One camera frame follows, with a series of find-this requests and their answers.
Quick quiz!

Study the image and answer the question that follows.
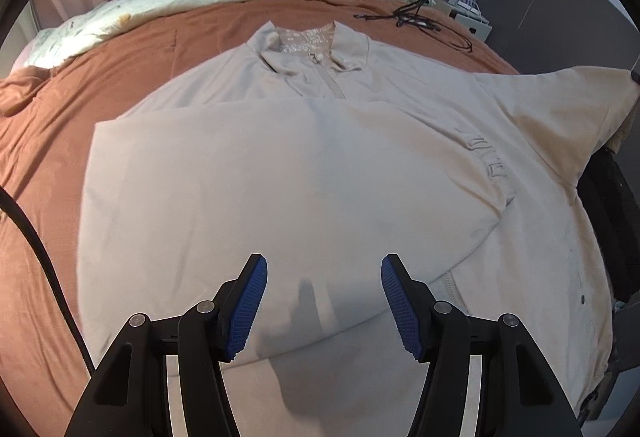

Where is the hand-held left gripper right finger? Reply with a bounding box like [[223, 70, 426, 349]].
[[381, 254, 583, 437]]

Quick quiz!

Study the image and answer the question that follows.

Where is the beige zip-collar sweatshirt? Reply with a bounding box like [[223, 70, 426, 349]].
[[75, 20, 640, 437]]

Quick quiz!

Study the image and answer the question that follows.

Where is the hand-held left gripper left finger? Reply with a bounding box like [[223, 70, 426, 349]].
[[64, 254, 269, 437]]

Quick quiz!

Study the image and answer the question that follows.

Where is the thin black cable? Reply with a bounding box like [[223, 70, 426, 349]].
[[354, 0, 473, 52]]

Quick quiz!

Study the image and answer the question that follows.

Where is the white box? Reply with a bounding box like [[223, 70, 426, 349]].
[[432, 0, 493, 40]]

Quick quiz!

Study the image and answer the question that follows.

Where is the orange-brown bed sheet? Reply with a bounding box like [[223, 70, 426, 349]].
[[0, 0, 523, 423]]

